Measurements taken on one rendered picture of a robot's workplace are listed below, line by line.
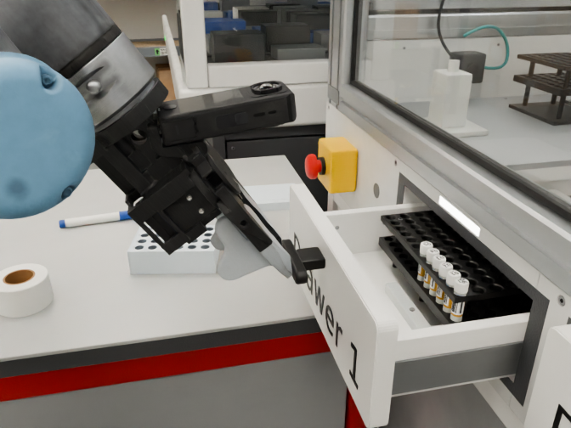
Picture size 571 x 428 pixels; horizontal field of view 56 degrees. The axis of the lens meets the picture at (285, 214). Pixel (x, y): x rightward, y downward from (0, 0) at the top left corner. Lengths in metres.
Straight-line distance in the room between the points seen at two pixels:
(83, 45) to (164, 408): 0.51
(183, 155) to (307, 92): 0.89
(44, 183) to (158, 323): 0.46
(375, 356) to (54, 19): 0.33
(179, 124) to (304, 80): 0.90
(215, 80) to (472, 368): 0.94
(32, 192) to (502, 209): 0.38
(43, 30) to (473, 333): 0.40
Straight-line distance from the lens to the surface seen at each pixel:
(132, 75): 0.43
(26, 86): 0.26
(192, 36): 1.26
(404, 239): 0.60
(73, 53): 0.42
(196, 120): 0.44
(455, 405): 0.69
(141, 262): 0.80
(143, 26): 4.63
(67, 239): 0.95
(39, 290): 0.77
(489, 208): 0.54
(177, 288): 0.77
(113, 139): 0.44
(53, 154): 0.27
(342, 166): 0.84
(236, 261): 0.49
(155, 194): 0.45
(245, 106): 0.44
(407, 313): 0.57
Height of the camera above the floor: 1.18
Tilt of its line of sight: 25 degrees down
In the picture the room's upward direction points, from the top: straight up
